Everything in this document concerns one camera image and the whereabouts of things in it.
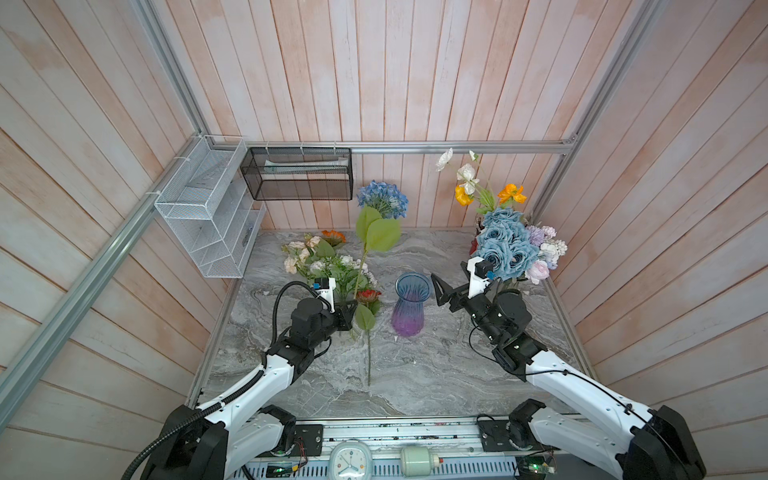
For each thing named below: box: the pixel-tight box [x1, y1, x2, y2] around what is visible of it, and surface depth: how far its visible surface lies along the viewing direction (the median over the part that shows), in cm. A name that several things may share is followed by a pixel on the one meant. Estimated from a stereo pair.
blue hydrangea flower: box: [353, 181, 409, 299], surface depth 92 cm
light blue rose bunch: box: [477, 207, 540, 280], surface depth 68 cm
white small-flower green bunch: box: [283, 235, 378, 304], surface depth 103 cm
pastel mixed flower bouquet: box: [526, 225, 568, 285], surface depth 78 cm
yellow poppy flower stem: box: [454, 184, 527, 208], surface depth 81 cm
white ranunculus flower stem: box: [436, 147, 487, 198], surface depth 83 cm
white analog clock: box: [328, 440, 373, 480], surface depth 70 cm
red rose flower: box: [355, 289, 382, 387], surface depth 95 cm
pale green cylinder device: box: [401, 446, 440, 477], surface depth 65 cm
